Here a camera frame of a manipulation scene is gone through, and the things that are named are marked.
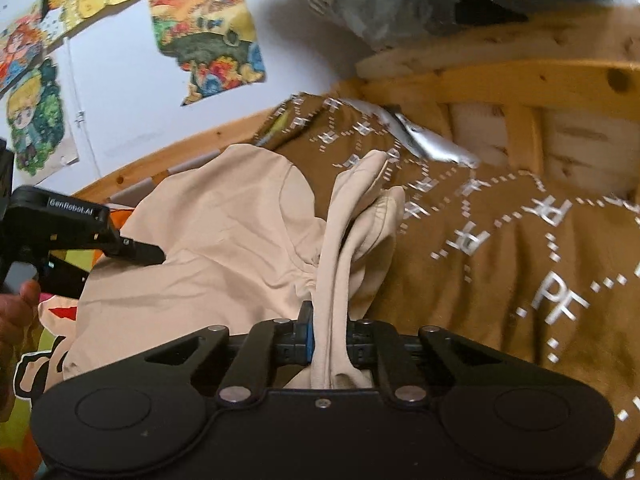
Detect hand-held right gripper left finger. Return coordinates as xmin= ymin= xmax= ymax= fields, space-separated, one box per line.
xmin=145 ymin=300 xmax=316 ymax=407

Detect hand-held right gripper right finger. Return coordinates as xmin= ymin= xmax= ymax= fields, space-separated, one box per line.
xmin=347 ymin=317 xmax=495 ymax=409

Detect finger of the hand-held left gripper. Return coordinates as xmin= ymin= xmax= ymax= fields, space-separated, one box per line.
xmin=39 ymin=257 xmax=92 ymax=302
xmin=118 ymin=237 xmax=167 ymax=267

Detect beige garment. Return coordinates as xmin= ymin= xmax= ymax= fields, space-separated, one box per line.
xmin=62 ymin=142 xmax=407 ymax=391

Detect person's left hand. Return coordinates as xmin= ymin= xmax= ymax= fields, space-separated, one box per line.
xmin=0 ymin=279 xmax=43 ymax=366

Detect brown printed blanket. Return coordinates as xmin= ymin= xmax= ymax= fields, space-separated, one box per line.
xmin=252 ymin=91 xmax=640 ymax=480

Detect colourful patterned blanket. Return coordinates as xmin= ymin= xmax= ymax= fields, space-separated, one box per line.
xmin=0 ymin=200 xmax=143 ymax=480

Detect silver foil packet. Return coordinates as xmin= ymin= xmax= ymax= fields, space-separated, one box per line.
xmin=345 ymin=99 xmax=482 ymax=168

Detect green cartoon wall poster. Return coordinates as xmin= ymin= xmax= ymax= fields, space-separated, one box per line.
xmin=4 ymin=57 xmax=82 ymax=177

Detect orange cartoon wall poster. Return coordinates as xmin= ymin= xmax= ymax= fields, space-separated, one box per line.
xmin=0 ymin=10 xmax=68 ymax=98

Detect torn landscape cartoon wall poster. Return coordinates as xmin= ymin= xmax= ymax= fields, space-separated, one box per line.
xmin=148 ymin=0 xmax=267 ymax=107

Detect wooden bed frame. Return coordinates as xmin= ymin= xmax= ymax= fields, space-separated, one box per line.
xmin=72 ymin=7 xmax=640 ymax=206

